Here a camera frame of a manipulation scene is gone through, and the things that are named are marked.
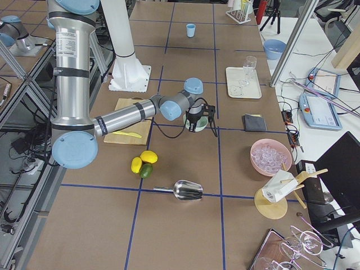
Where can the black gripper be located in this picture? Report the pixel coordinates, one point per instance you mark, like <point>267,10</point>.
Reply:
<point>194,117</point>

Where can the green bowl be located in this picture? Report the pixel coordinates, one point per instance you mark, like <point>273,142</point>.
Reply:
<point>201,120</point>

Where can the light blue cup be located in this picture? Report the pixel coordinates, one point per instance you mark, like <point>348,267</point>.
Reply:
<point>190,30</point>

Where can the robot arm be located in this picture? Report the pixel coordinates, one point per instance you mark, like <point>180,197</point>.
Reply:
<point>74,132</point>
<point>15,36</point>

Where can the steel ice scoop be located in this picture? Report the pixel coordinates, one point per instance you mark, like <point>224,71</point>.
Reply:
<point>184,190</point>

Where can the pink bowl of ice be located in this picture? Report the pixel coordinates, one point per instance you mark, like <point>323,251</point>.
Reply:
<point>268,156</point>

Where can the grey yellow folded cloth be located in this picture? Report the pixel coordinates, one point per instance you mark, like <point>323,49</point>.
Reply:
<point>253,123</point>

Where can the cream bear tray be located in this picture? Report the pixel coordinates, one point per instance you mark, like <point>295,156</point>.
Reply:
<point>233,77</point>

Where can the wooden cutting board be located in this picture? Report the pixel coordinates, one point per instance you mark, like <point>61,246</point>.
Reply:
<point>142,128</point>

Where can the yellow lemon round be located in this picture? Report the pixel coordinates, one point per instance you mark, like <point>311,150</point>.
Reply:
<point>149,156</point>

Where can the yellow plastic knife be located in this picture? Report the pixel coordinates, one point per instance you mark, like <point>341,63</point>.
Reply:
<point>131,134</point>

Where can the clear wine glass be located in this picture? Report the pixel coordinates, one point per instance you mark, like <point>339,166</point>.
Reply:
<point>249,66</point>

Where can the yellow lemon oval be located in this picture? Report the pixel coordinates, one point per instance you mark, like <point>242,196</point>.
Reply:
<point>136,164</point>

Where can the white paper carton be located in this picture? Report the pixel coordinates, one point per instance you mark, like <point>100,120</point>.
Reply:
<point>279,186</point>

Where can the blue basin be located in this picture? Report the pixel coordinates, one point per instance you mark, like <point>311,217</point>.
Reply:
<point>274,48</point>

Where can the wooden cup stand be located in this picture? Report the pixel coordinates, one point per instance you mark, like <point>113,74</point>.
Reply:
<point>279,209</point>

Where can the blue teach pendant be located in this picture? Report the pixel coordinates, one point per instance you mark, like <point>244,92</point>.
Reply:
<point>317,112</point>

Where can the black monitor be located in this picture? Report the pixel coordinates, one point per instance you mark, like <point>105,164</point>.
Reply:
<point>342,181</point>

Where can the upturned wine glasses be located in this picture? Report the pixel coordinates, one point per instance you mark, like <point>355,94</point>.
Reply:
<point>300,250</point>

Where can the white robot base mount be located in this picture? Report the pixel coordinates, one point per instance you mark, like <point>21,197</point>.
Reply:
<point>128,73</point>

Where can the white wire rack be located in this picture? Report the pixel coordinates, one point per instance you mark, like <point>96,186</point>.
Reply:
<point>239,10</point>

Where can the aluminium frame post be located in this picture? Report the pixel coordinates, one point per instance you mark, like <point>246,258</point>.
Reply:
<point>294,36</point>

